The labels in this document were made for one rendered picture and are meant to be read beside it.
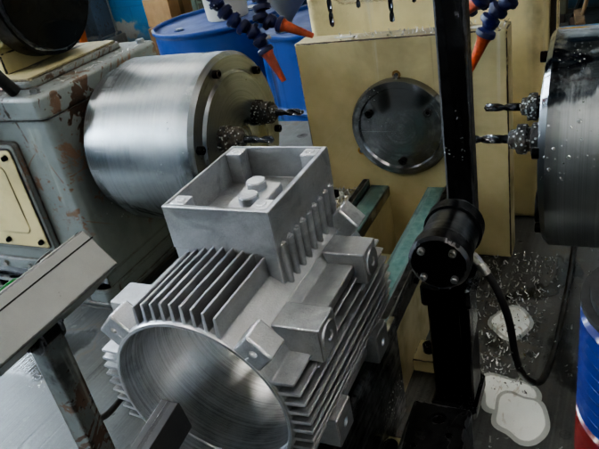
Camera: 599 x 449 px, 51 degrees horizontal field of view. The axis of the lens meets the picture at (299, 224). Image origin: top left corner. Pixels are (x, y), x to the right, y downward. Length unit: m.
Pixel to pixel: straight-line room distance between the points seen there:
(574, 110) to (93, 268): 0.50
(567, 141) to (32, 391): 0.76
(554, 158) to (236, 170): 0.31
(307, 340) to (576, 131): 0.35
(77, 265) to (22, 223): 0.44
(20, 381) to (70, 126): 0.37
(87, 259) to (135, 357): 0.14
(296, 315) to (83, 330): 0.63
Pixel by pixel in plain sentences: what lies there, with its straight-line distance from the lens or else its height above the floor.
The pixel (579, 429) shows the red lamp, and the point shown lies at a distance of 0.27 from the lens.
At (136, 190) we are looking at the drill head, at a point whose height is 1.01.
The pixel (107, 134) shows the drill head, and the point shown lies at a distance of 0.92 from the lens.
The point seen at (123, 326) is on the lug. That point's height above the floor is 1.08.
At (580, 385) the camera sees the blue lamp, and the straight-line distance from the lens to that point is 0.26.
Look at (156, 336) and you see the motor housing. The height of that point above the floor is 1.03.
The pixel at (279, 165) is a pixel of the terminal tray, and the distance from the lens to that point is 0.59.
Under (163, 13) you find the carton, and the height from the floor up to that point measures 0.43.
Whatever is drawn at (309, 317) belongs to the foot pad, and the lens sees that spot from 0.47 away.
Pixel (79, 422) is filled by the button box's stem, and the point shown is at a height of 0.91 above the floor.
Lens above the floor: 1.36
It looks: 28 degrees down
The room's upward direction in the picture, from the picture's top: 12 degrees counter-clockwise
